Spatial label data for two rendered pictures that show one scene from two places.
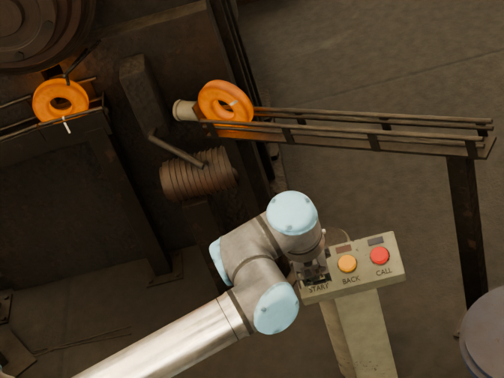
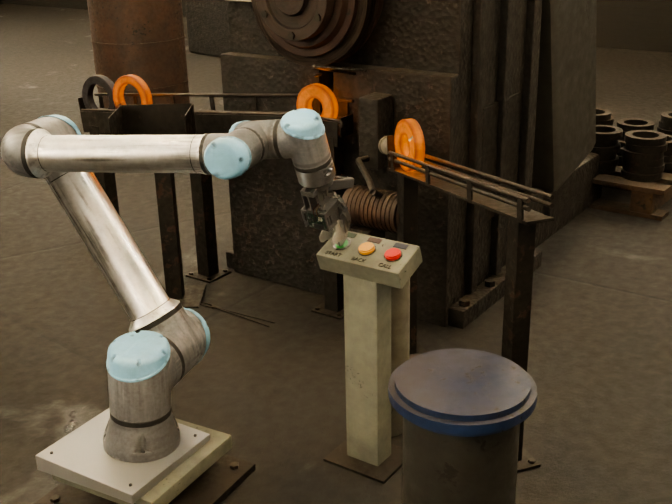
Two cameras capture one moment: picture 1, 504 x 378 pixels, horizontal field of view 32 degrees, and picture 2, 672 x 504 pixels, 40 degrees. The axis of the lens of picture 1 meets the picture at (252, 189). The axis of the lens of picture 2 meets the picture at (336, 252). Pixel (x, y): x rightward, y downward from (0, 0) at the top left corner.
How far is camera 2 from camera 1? 1.37 m
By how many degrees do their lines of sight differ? 31
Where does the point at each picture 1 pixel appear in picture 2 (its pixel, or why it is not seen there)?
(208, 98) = (399, 131)
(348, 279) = (357, 258)
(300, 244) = (296, 154)
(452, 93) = not seen: outside the picture
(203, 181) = (370, 208)
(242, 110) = (413, 147)
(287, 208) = (299, 116)
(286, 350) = not seen: hidden behind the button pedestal
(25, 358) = (194, 302)
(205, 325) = (176, 140)
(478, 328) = (428, 358)
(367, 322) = (363, 321)
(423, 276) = not seen: hidden behind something
